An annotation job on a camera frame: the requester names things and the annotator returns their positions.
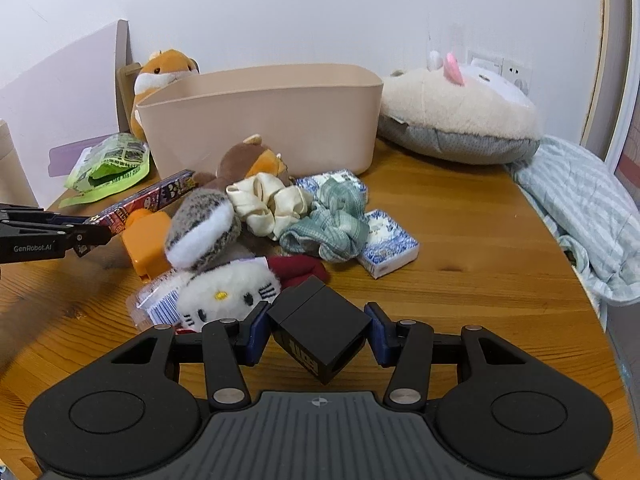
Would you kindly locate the cream scrunchie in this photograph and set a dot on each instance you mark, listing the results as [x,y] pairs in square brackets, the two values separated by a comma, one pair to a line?
[267,206]

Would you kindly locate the colourful long candy box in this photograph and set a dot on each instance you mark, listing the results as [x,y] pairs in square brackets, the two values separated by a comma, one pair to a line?
[152,198]

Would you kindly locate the wooden stand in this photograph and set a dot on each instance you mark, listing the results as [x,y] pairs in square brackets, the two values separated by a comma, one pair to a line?
[125,78]

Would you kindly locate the blue white tissue pack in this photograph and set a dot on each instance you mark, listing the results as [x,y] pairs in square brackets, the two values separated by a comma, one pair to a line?
[388,247]

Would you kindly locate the white wall socket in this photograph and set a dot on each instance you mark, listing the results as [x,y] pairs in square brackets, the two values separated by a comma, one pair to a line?
[517,73]

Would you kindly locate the beige plastic basket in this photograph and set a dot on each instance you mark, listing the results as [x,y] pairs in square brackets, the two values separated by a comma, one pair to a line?
[318,117]

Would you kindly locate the orange plastic container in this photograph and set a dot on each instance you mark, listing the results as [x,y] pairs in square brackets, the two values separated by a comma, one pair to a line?
[144,238]

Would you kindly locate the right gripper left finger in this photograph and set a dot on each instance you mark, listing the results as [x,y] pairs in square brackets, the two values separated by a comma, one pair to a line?
[228,344]

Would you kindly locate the clear snack packet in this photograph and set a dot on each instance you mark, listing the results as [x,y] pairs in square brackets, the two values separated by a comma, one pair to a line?
[155,303]

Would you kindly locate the squirrel plush with grey tail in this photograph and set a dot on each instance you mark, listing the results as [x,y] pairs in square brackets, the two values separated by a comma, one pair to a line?
[205,225]

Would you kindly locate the striped light blue blanket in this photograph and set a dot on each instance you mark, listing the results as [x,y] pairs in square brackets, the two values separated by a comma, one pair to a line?
[590,215]

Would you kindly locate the beige thermos bottle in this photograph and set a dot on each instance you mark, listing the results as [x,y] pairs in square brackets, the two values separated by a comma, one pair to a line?
[14,187]

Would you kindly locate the hello kitty plush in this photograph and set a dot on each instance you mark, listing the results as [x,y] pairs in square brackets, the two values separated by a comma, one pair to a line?
[234,289]

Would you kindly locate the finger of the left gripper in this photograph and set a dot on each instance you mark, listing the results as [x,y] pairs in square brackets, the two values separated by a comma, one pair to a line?
[83,238]
[65,218]

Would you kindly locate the lilac board with purple label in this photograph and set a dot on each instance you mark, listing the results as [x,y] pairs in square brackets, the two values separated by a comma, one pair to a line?
[64,104]

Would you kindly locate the green plaid scrunchie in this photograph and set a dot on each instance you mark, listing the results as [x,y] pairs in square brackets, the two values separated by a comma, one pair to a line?
[335,230]

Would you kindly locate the cream grey plush cushion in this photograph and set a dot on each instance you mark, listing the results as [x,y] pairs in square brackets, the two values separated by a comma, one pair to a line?
[458,113]

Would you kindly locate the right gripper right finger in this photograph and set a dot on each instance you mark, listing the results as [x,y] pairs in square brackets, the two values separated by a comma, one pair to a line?
[407,346]

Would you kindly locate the green snack pouch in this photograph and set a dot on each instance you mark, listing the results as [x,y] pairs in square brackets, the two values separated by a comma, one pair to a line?
[117,163]

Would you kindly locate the orange hamster plush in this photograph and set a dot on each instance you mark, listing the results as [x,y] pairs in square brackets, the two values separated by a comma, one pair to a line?
[162,68]

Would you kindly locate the black cube box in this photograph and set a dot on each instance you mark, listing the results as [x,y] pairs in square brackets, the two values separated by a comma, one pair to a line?
[318,327]

